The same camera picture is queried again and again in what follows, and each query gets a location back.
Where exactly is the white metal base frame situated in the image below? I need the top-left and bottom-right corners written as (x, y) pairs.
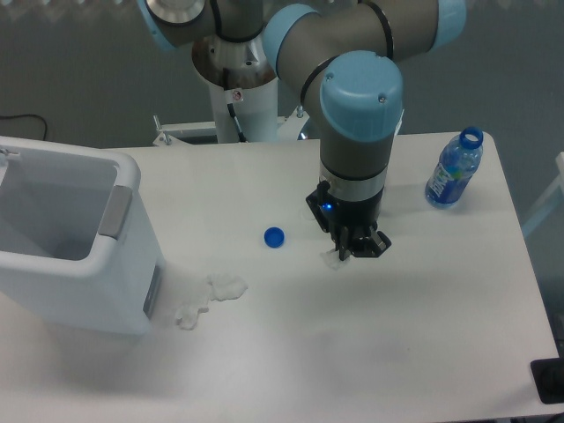
top-left (152, 106), bottom-right (320, 146)

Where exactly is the blue bottle cap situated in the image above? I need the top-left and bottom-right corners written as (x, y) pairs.
top-left (263, 226), bottom-right (286, 249)

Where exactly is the black cable on pedestal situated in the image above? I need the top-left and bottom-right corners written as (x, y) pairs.
top-left (226, 101), bottom-right (247, 144)

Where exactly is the crumpled white tissue paper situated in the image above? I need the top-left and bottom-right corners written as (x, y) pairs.
top-left (174, 273), bottom-right (249, 330)

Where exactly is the white trash bin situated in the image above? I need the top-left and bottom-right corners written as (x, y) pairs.
top-left (1, 137), bottom-right (165, 335)

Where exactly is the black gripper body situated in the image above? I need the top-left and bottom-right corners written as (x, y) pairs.
top-left (306, 181), bottom-right (383, 244)

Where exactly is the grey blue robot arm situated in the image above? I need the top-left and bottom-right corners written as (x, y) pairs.
top-left (138, 1), bottom-right (466, 260)

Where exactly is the black device at table edge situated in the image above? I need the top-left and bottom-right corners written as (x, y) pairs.
top-left (531, 358), bottom-right (563, 404)

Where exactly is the blue plastic water bottle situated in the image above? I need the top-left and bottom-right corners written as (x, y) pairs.
top-left (425, 126), bottom-right (484, 209)

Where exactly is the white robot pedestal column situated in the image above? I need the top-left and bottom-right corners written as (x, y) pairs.
top-left (191, 35), bottom-right (278, 144)

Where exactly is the black floor cable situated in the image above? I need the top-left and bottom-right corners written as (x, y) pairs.
top-left (0, 114), bottom-right (48, 137)

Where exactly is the small white paper ball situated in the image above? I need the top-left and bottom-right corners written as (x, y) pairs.
top-left (320, 249), bottom-right (350, 271)

